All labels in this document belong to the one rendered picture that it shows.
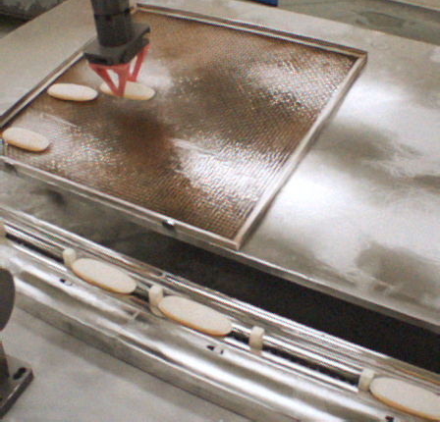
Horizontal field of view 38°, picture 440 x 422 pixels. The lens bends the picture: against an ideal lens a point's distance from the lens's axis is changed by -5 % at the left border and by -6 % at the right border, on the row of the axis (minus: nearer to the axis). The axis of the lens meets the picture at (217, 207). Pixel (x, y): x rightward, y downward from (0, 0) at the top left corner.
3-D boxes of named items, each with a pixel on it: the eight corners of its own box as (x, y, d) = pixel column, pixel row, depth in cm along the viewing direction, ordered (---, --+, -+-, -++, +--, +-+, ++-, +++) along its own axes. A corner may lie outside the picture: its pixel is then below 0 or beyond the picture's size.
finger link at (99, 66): (94, 100, 106) (83, 51, 99) (117, 77, 110) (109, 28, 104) (130, 108, 103) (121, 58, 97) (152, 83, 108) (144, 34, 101)
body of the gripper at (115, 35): (82, 62, 100) (74, 21, 94) (118, 29, 106) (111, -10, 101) (118, 68, 97) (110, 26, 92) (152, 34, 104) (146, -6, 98)
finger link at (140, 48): (98, 96, 107) (88, 47, 100) (121, 73, 111) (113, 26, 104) (134, 103, 104) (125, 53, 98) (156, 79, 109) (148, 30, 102)
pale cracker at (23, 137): (-3, 139, 107) (-5, 134, 106) (11, 126, 109) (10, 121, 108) (39, 154, 103) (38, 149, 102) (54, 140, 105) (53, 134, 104)
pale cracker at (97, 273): (65, 272, 88) (64, 265, 87) (82, 256, 91) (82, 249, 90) (126, 299, 84) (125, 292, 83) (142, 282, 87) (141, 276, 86)
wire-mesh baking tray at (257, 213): (-30, 151, 106) (-33, 144, 105) (137, 7, 135) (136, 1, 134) (237, 252, 86) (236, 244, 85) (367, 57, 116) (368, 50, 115)
